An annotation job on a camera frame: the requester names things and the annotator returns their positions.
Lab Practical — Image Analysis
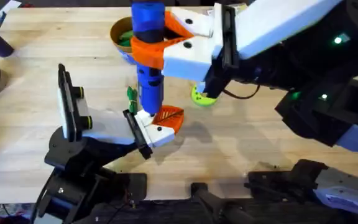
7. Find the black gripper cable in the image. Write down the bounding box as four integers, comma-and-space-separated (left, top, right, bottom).
222, 83, 262, 101

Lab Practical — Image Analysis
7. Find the left wrist upright plate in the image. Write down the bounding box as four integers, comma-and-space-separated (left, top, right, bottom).
57, 63, 78, 142

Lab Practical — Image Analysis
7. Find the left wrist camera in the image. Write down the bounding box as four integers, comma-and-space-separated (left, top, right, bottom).
71, 86, 93, 131

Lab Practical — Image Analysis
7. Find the green toy vegetable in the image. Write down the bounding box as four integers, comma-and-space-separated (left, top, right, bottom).
126, 86, 139, 114

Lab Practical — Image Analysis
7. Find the black stand post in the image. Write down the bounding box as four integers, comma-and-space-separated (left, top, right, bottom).
190, 182, 258, 224

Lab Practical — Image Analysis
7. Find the green disc with holes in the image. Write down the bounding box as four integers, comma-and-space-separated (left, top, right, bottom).
191, 83, 219, 108

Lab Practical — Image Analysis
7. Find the toy tub with green toys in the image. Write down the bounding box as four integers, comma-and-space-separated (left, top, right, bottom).
109, 16, 142, 65

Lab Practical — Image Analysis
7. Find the black rail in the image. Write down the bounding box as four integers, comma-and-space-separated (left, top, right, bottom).
82, 198, 321, 224

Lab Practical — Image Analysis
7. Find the white printed box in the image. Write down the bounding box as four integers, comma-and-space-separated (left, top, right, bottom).
0, 0, 22, 32

